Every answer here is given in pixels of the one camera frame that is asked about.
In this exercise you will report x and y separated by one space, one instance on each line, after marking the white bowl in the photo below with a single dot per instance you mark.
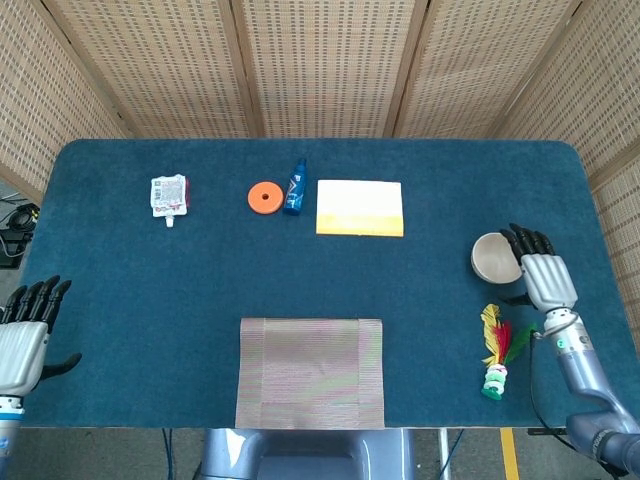
492 260

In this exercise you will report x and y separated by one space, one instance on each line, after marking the yellow white Lexicon book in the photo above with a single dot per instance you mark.
359 205

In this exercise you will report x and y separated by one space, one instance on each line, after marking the blue-grey robot torso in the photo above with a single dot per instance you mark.
305 455

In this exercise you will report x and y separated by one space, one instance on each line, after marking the white table leg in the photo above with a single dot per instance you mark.
443 452

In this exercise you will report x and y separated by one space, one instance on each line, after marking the woven bamboo folding screen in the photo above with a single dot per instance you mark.
325 65

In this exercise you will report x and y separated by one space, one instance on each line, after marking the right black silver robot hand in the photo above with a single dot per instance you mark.
547 280

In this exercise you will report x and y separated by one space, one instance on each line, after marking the orange disc with hole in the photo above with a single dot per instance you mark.
259 200

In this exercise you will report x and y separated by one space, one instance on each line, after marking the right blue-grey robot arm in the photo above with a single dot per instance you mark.
582 365

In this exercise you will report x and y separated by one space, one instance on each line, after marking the colourful feather shuttlecock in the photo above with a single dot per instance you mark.
496 375

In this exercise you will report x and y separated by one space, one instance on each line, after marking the white spout pouch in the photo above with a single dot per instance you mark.
168 196

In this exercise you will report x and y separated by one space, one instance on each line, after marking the blue carpet table cover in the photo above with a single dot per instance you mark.
150 300

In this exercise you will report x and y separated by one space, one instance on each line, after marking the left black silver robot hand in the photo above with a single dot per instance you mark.
22 355

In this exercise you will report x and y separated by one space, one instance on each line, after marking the blue bottle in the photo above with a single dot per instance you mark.
296 192

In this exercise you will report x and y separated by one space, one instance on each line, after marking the beige woven placemat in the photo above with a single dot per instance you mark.
310 375

